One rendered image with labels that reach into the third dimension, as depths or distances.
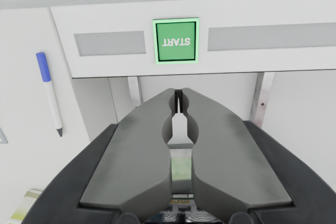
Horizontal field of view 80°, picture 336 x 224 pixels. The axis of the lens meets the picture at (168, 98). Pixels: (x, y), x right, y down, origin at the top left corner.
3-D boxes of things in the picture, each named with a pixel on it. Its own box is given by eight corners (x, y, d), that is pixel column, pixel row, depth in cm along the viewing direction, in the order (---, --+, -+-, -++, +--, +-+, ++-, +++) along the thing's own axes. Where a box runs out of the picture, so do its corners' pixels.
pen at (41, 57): (62, 138, 33) (41, 54, 25) (56, 138, 33) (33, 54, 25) (65, 134, 33) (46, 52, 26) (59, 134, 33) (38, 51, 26)
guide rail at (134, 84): (156, 199, 66) (155, 209, 64) (149, 199, 66) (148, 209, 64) (136, 50, 41) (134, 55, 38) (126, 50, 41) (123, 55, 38)
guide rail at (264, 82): (239, 199, 65) (242, 208, 62) (233, 199, 65) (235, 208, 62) (273, 44, 39) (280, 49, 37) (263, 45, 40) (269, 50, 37)
